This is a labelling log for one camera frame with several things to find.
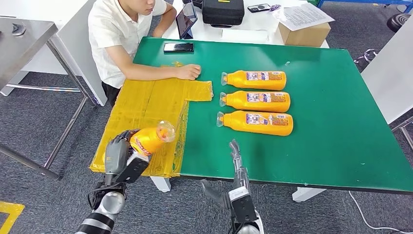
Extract person's right hand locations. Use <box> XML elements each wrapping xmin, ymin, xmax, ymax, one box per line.
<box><xmin>175</xmin><ymin>63</ymin><xmax>202</xmax><ymax>81</ymax></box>

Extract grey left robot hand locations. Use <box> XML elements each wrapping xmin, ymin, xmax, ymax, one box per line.
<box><xmin>104</xmin><ymin>129</ymin><xmax>141</xmax><ymax>176</ymax></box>

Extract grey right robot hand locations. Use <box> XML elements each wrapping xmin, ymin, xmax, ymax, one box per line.
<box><xmin>200</xmin><ymin>139</ymin><xmax>251</xmax><ymax>211</ymax></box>

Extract orange detergent bottle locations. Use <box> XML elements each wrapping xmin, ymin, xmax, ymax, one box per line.
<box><xmin>216</xmin><ymin>110</ymin><xmax>294</xmax><ymax>137</ymax></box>
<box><xmin>221</xmin><ymin>70</ymin><xmax>287</xmax><ymax>91</ymax></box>
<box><xmin>129</xmin><ymin>120</ymin><xmax>176</xmax><ymax>157</ymax></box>
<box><xmin>219</xmin><ymin>91</ymin><xmax>291</xmax><ymax>113</ymax></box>

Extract black smartphone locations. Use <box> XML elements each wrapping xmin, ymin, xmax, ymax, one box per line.
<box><xmin>163</xmin><ymin>42</ymin><xmax>195</xmax><ymax>54</ymax></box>

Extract black tablet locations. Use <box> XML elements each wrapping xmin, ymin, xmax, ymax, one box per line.
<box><xmin>175</xmin><ymin>2</ymin><xmax>198</xmax><ymax>40</ymax></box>

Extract white table foot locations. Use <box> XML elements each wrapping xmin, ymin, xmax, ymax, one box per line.
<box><xmin>292</xmin><ymin>187</ymin><xmax>327</xmax><ymax>203</ymax></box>
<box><xmin>150</xmin><ymin>175</ymin><xmax>171</xmax><ymax>194</ymax></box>

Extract yellow taped cardboard sheet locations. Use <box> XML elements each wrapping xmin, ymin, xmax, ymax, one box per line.
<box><xmin>89</xmin><ymin>61</ymin><xmax>215</xmax><ymax>178</ymax></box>

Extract black carrying case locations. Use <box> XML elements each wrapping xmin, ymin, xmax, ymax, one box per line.
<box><xmin>201</xmin><ymin>0</ymin><xmax>245</xmax><ymax>28</ymax></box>

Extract person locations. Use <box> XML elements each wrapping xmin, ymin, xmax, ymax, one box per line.
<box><xmin>88</xmin><ymin>0</ymin><xmax>202</xmax><ymax>107</ymax></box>

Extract yellow floor marking tape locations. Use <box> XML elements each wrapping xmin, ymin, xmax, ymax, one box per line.
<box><xmin>0</xmin><ymin>201</ymin><xmax>25</xmax><ymax>234</ymax></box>

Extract brown cardboard box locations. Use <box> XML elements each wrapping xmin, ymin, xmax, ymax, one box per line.
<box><xmin>278</xmin><ymin>21</ymin><xmax>332</xmax><ymax>48</ymax></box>

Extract printed paper sheet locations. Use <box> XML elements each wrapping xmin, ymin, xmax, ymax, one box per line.
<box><xmin>272</xmin><ymin>3</ymin><xmax>335</xmax><ymax>32</ymax></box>

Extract steel table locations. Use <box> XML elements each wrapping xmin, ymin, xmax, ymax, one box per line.
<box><xmin>0</xmin><ymin>17</ymin><xmax>97</xmax><ymax>181</ymax></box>

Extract grey metal part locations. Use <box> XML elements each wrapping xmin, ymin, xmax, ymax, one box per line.
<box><xmin>12</xmin><ymin>23</ymin><xmax>27</xmax><ymax>37</ymax></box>

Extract white side table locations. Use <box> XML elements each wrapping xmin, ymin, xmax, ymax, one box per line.
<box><xmin>360</xmin><ymin>16</ymin><xmax>413</xmax><ymax>151</ymax></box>

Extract black round stool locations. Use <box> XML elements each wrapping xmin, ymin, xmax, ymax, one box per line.
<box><xmin>386</xmin><ymin>13</ymin><xmax>412</xmax><ymax>33</ymax></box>

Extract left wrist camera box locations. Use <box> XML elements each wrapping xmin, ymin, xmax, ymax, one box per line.
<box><xmin>113</xmin><ymin>152</ymin><xmax>151</xmax><ymax>185</ymax></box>

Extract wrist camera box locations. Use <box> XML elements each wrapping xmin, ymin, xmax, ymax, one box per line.
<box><xmin>227</xmin><ymin>186</ymin><xmax>259</xmax><ymax>224</ymax></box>
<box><xmin>113</xmin><ymin>152</ymin><xmax>151</xmax><ymax>185</ymax></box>

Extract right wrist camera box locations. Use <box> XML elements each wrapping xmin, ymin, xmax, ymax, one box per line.
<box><xmin>227</xmin><ymin>186</ymin><xmax>259</xmax><ymax>224</ymax></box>

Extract black phone with ring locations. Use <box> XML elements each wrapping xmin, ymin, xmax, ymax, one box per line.
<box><xmin>247</xmin><ymin>3</ymin><xmax>272</xmax><ymax>14</ymax></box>

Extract white floor cable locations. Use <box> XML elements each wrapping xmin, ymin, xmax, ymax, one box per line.
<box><xmin>348</xmin><ymin>190</ymin><xmax>413</xmax><ymax>234</ymax></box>

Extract coiled white cable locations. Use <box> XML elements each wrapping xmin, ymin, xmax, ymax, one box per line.
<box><xmin>353</xmin><ymin>48</ymin><xmax>381</xmax><ymax>64</ymax></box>

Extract blue metal rack frame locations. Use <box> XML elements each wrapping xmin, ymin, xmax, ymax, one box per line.
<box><xmin>317</xmin><ymin>0</ymin><xmax>413</xmax><ymax>14</ymax></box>

